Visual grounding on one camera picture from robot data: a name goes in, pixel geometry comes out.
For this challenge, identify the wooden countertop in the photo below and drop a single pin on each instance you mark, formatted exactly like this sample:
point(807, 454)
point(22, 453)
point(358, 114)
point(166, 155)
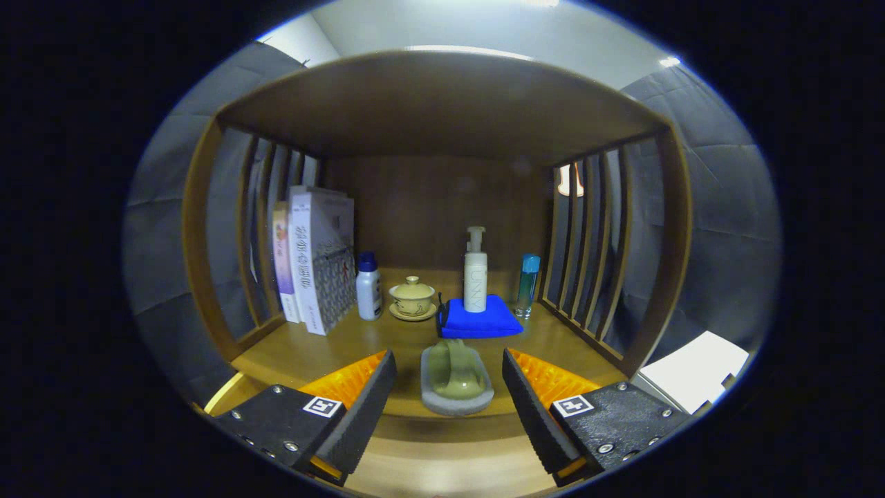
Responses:
point(325, 353)

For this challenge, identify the thick white patterned book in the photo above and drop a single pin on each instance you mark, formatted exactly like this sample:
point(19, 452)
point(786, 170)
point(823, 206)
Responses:
point(311, 277)

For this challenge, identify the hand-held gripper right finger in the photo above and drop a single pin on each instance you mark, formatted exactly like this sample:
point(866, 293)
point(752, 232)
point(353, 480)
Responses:
point(532, 415)

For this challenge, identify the pink purple book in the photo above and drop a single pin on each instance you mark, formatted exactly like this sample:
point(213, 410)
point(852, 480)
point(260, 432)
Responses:
point(283, 270)

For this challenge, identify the blue folded cloth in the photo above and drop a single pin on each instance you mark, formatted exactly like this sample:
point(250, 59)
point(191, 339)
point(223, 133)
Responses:
point(484, 324)

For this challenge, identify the wooden cabinet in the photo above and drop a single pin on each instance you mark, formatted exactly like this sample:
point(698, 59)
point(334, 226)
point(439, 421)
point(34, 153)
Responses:
point(429, 104)

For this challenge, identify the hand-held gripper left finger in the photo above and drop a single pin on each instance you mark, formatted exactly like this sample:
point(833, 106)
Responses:
point(366, 408)

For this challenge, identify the white bottle with blue cap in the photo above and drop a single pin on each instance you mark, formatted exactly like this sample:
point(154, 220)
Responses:
point(368, 294)

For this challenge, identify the thin white book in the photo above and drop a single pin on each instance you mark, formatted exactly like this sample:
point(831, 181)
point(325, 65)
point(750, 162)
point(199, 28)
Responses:
point(297, 189)

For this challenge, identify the white pump bottle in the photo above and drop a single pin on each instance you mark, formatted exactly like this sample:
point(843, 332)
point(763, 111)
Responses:
point(476, 283)

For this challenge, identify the teal glass bottle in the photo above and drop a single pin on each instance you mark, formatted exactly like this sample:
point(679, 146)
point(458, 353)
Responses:
point(527, 287)

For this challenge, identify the white filing cabinet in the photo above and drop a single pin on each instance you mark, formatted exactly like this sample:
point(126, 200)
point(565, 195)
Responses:
point(691, 370)

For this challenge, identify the yellow lidded teacup with saucer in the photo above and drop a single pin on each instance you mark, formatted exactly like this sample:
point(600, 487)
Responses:
point(413, 299)

